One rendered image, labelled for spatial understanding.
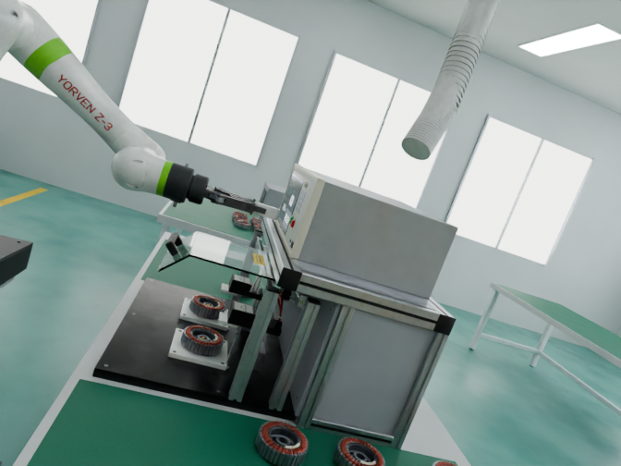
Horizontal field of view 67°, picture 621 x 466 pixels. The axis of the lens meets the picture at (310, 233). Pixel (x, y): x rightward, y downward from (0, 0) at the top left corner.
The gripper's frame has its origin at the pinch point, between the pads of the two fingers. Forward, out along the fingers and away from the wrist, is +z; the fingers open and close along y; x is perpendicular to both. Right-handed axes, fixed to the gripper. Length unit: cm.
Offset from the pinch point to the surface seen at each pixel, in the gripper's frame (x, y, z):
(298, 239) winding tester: -2.1, 14.7, 7.9
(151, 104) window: 9, -468, -113
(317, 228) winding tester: 1.8, 14.4, 11.6
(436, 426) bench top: -44, 10, 66
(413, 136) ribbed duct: 43, -102, 70
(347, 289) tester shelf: -7.6, 25.6, 20.4
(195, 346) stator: -38.3, 8.3, -7.1
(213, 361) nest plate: -40.2, 10.0, -1.5
